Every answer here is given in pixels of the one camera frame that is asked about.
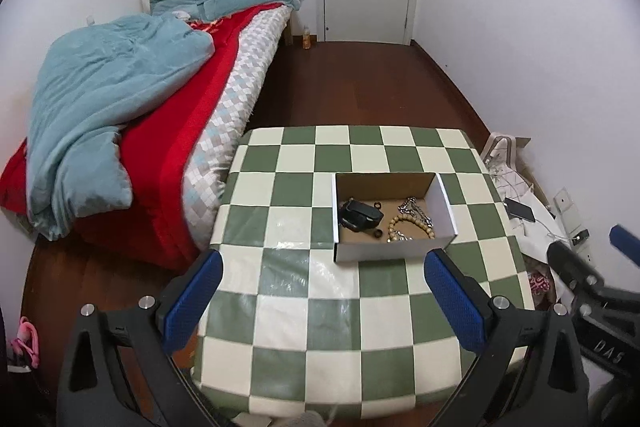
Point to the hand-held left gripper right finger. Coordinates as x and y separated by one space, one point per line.
454 304

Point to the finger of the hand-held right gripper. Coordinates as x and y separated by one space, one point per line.
570 264
627 244

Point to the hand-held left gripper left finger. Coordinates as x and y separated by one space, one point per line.
194 304

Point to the cardboard box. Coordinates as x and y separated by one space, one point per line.
350 252

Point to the black fitness band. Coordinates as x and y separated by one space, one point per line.
357 216

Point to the black plug charger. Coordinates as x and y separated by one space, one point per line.
580 238

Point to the red patterned packet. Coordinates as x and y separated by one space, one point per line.
540 283

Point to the white plastic bag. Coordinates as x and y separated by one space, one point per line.
542 237

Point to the black smartphone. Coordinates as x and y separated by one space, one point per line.
520 210

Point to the green white checkered tablecloth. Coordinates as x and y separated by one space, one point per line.
300 307

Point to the white patterned tote bag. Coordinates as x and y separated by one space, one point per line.
505 167

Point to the bed with red sheet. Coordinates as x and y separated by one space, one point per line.
170 157

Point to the pink plastic hanger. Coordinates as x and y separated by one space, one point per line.
25 342

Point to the grey diamond pattern mattress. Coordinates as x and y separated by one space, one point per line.
235 92

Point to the light blue duvet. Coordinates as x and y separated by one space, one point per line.
100 107

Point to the orange drink bottle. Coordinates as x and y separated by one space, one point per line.
306 39

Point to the white wall socket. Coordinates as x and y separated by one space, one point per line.
567 207

